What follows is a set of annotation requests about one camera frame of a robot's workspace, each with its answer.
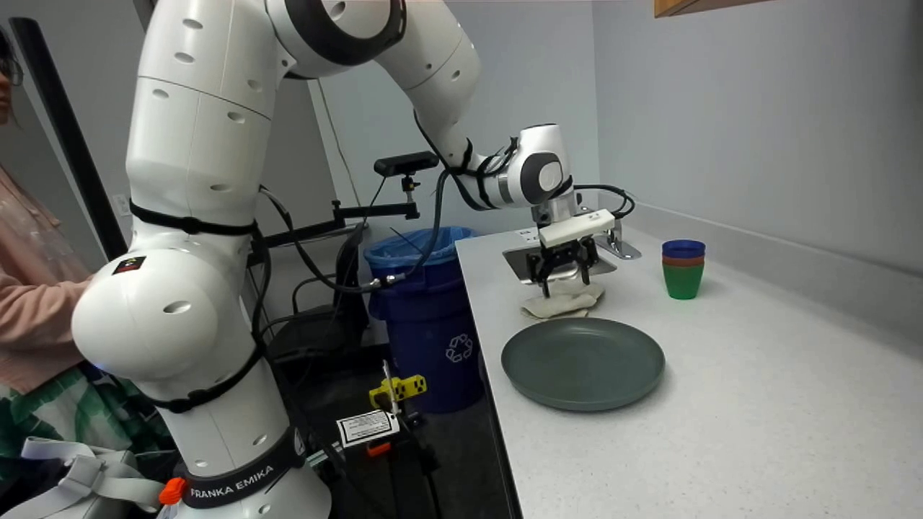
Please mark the orange plastic cup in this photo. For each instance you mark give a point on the orange plastic cup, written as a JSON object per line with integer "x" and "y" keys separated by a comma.
{"x": 681, "y": 261}

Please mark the person in pink top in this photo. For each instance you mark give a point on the person in pink top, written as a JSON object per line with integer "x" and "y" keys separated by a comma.
{"x": 46, "y": 391}

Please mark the green plastic cup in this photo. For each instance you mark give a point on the green plastic cup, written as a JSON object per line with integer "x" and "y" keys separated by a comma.
{"x": 681, "y": 281}

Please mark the blue plastic cup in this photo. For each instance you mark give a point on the blue plastic cup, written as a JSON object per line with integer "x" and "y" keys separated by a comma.
{"x": 681, "y": 248}

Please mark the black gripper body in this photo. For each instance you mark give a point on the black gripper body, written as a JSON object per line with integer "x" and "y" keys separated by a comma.
{"x": 545, "y": 261}

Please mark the yellow clamp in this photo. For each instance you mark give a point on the yellow clamp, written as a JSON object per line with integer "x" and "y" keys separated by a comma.
{"x": 394, "y": 391}

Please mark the dark green plate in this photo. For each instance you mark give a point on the dark green plate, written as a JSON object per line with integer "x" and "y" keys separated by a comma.
{"x": 584, "y": 364}

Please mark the blue recycling bin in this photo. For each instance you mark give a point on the blue recycling bin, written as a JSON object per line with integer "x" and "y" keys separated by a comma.
{"x": 427, "y": 317}

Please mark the stainless steel sink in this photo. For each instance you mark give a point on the stainless steel sink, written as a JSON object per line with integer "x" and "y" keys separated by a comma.
{"x": 521, "y": 264}

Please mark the chrome faucet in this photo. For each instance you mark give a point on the chrome faucet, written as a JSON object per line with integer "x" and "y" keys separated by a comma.
{"x": 616, "y": 240}

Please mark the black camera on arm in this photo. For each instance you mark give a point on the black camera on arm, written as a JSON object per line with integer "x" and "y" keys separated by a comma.
{"x": 406, "y": 166}

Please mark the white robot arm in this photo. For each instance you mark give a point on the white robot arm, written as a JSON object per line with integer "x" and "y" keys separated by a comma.
{"x": 168, "y": 315}

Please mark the beige cloth towel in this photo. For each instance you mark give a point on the beige cloth towel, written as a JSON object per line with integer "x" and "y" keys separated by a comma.
{"x": 563, "y": 297}

